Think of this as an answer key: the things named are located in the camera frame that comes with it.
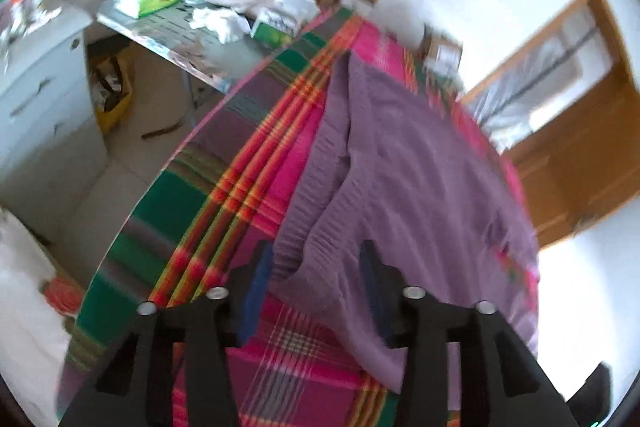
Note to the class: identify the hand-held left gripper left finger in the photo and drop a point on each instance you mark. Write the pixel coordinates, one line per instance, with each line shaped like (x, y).
(255, 297)

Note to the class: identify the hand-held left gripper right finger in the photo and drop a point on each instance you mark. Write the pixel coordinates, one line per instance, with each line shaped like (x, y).
(372, 297)

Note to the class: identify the transparent printed door curtain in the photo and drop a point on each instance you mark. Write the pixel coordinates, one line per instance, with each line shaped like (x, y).
(540, 72)

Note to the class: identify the wooden door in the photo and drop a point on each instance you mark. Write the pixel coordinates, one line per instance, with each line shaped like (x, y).
(575, 157)

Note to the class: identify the crumpled white tissue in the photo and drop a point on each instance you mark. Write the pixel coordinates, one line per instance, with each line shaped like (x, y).
(220, 24)

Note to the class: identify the purple fleece sweater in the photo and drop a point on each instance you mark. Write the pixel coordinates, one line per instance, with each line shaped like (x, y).
(425, 182)

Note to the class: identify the white bedding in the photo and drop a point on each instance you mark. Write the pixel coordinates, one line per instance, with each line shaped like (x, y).
(25, 332)

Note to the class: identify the yellow trash bag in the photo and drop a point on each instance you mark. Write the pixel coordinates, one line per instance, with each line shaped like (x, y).
(112, 107)

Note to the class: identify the white paper packet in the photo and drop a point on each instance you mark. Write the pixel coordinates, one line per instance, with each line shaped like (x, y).
(297, 2)

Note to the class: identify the white drawer cabinet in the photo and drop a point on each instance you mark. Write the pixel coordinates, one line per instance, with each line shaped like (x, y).
(45, 107)

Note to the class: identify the plaid bed sheet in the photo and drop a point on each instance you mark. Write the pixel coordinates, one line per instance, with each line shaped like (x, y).
(200, 217)

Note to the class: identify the wooden door frame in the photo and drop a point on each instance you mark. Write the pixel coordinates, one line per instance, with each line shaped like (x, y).
(615, 32)

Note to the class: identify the small side table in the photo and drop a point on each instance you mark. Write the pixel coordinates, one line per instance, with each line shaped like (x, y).
(200, 52)

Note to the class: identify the brown cardboard box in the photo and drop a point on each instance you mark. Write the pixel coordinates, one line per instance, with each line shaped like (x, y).
(442, 52)

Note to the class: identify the green white medicine box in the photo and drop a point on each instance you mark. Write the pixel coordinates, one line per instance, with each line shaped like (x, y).
(272, 32)

